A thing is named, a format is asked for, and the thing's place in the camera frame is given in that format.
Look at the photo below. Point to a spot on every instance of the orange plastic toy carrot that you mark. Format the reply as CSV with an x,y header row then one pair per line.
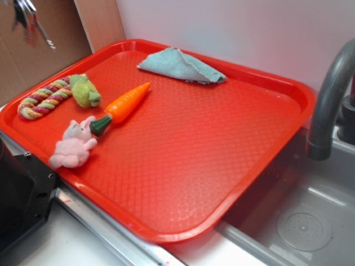
x,y
118,110

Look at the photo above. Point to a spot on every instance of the multicolour rope toy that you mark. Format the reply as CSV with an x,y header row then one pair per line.
x,y
45,99

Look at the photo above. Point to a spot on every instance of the grey faucet spout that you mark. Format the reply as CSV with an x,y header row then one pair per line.
x,y
336,85

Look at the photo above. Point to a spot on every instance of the green plush toy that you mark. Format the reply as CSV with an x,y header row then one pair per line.
x,y
84,91

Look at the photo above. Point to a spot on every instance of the light blue cloth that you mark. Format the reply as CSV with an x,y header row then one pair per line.
x,y
173,63

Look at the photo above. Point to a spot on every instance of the dark faucet handle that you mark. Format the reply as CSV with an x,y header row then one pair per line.
x,y
345,119

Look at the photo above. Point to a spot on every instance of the red plastic tray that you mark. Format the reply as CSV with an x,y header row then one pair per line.
x,y
187,152

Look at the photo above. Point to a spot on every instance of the silver keys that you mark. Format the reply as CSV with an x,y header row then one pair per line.
x,y
26,16

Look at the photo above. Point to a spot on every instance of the brown cardboard panel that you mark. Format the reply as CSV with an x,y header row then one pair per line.
x,y
77,29

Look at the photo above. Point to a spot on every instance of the pink plush bunny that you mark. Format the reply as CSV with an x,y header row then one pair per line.
x,y
74,149

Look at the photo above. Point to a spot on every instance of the grey toy sink basin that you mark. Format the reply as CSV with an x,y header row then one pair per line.
x,y
298,211

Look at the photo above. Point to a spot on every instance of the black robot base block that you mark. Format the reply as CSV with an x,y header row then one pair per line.
x,y
27,190

